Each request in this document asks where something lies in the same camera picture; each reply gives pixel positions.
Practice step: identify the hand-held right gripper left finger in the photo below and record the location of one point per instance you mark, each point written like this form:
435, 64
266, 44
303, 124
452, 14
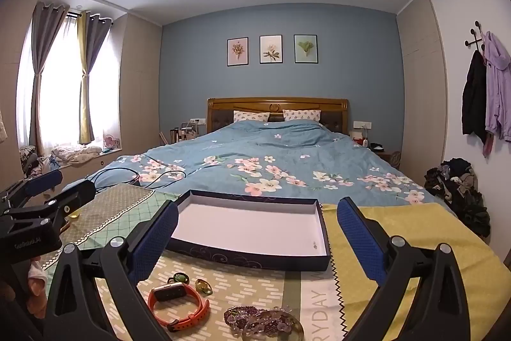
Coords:
155, 241

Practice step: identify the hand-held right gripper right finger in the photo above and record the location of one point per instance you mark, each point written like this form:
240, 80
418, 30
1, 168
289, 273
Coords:
359, 241

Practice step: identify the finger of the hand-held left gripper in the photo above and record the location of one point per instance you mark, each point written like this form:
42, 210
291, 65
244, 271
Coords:
76, 195
44, 183

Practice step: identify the orange smart watch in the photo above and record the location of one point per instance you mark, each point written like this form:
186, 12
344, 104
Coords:
169, 291

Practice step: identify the dark blue box lid tray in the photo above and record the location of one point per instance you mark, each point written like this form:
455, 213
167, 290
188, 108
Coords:
247, 221

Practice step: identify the amber bangle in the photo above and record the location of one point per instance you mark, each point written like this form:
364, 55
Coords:
298, 327

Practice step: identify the person's left hand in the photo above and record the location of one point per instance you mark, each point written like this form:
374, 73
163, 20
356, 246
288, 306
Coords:
38, 285

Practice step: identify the small yellow jelly cup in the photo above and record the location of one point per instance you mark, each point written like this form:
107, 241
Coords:
74, 215

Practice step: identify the pile of mixed clothes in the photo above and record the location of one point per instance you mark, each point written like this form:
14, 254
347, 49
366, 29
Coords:
32, 161

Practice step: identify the pile of light bedding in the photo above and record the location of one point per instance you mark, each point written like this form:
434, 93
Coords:
76, 154

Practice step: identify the yellow quilted blanket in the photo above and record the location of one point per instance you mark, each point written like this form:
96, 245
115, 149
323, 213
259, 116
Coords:
419, 229

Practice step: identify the small pink fan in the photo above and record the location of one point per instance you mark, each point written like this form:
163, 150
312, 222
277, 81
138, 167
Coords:
111, 143

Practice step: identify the wooden nightstand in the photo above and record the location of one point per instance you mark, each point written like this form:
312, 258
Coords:
386, 157

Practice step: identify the black pouch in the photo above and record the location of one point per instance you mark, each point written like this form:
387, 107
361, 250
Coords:
377, 146

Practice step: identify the group of cosmetic bottles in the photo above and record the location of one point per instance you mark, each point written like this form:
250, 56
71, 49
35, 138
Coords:
185, 133

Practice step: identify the pile of dark clothes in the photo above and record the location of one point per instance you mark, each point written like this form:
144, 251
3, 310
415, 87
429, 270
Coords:
459, 189

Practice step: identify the blue floral duvet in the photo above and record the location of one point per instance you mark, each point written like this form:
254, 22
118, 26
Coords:
287, 153

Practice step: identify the beige wardrobe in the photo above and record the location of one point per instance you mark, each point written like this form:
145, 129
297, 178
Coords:
421, 93
137, 85

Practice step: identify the grey and yellow curtain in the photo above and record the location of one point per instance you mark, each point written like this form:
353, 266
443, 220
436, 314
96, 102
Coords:
94, 57

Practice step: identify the white patterned pillow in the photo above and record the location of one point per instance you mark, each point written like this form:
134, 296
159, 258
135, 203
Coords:
301, 115
251, 116

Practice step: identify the wooden bed headboard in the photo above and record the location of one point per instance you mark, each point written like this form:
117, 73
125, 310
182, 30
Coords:
275, 103

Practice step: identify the black jacket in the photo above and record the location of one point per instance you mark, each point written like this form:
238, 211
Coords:
474, 93

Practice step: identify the framed green leaf picture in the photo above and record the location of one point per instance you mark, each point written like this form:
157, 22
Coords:
306, 49

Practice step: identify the framed pink flower picture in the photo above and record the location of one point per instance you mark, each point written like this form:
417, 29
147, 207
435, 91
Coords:
238, 51

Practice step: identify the purple jacket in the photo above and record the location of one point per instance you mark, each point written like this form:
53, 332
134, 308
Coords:
498, 85

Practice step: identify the framed white flower picture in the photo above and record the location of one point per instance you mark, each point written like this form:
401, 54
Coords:
271, 49

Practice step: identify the white wall outlet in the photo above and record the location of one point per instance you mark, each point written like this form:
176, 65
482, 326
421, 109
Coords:
361, 125
198, 121

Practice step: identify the black wall coat rack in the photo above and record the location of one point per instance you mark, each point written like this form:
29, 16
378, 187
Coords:
476, 35

